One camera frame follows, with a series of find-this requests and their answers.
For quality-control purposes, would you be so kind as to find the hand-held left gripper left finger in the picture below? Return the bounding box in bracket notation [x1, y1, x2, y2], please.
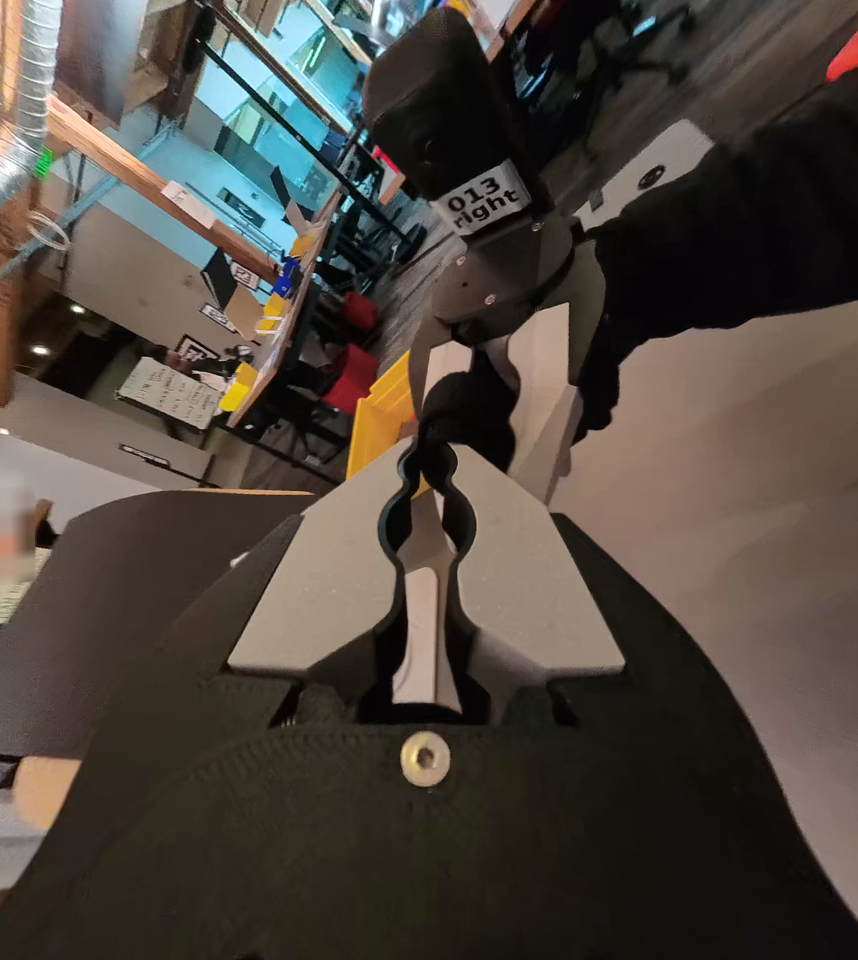
[227, 444, 433, 702]

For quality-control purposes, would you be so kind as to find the red office chair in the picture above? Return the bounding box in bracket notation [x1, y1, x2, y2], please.
[324, 293, 388, 414]

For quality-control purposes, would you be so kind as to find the black velcro strap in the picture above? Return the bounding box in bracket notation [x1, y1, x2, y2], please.
[417, 353, 523, 499]

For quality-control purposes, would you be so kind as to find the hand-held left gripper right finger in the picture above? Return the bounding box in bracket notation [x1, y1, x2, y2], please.
[438, 444, 626, 709]

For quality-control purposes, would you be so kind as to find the person's right forearm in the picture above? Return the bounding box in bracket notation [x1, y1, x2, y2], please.
[594, 45, 858, 369]

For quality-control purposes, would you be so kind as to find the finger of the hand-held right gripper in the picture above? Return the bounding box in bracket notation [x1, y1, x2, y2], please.
[414, 339, 478, 454]
[504, 300, 592, 508]

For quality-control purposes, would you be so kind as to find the silver ceiling duct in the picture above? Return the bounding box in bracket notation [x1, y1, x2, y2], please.
[0, 0, 70, 324]

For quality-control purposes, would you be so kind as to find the yellow plastic bin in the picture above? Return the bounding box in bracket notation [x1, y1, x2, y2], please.
[347, 348, 433, 499]

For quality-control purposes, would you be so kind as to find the long wooden desk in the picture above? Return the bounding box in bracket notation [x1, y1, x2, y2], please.
[216, 143, 362, 451]

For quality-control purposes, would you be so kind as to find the wooden board with black mat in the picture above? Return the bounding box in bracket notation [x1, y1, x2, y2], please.
[0, 488, 317, 841]

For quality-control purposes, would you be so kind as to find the whiteboard with writing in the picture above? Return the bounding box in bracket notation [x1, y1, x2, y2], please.
[117, 357, 227, 433]

